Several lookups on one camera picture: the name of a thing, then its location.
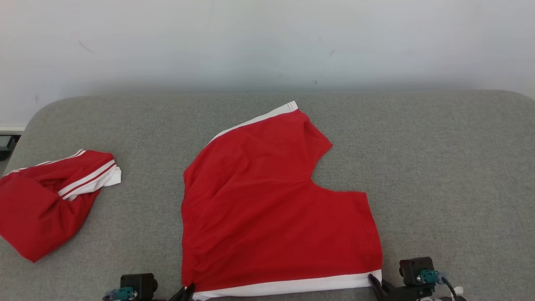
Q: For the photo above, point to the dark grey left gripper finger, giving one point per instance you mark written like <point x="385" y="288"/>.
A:
<point x="190" y="290"/>
<point x="179" y="296"/>

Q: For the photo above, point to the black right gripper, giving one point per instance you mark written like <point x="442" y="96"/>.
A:
<point x="411" y="294"/>

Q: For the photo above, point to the red shorts with white stripe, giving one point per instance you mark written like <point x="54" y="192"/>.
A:
<point x="259" y="209"/>

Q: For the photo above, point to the red jersey with white sleeves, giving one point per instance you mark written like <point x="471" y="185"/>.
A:
<point x="33" y="209"/>

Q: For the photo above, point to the black frame foot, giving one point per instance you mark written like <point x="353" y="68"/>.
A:
<point x="6" y="146"/>

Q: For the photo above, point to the grey metal frame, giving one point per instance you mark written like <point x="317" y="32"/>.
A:
<point x="10" y="130"/>

